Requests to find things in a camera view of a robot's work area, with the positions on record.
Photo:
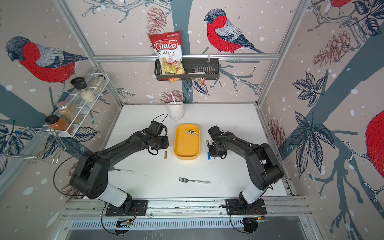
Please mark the silver fork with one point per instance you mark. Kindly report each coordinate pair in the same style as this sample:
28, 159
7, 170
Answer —
185, 180

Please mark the white wire spice rack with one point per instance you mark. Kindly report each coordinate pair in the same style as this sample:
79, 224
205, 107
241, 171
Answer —
84, 108

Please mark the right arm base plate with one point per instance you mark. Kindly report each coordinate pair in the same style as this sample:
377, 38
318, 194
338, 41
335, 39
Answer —
240, 207

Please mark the black wire wall basket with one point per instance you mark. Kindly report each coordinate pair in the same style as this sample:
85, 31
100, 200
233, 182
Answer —
194, 68

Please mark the orange spice jar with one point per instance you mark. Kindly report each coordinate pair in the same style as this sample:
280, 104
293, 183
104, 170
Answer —
57, 123

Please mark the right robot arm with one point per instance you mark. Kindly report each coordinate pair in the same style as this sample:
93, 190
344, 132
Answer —
263, 165

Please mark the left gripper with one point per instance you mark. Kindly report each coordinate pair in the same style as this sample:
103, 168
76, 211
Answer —
166, 143

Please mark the silver lid spice jar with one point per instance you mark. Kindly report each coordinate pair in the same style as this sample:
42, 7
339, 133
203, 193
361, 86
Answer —
69, 112

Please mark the white cup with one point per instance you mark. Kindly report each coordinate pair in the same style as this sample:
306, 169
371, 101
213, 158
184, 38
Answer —
176, 110

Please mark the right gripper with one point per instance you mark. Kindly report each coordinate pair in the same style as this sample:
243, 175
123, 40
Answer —
212, 154

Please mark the pale lid spice jar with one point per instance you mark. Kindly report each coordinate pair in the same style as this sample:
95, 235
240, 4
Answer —
99, 83

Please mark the black lid spice jar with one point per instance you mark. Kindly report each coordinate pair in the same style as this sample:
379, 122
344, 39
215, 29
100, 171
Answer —
86, 94

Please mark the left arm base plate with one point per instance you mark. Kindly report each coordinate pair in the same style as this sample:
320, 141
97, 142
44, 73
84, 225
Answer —
131, 208

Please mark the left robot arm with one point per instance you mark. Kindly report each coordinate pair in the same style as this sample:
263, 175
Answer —
91, 176

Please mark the chrome wire hook rack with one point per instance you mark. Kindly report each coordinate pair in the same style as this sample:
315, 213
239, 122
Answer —
31, 144

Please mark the red cassava chips bag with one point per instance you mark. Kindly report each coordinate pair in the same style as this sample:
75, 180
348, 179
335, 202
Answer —
168, 48

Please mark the yellow plastic storage tray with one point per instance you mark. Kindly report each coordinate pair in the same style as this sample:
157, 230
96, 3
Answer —
187, 147

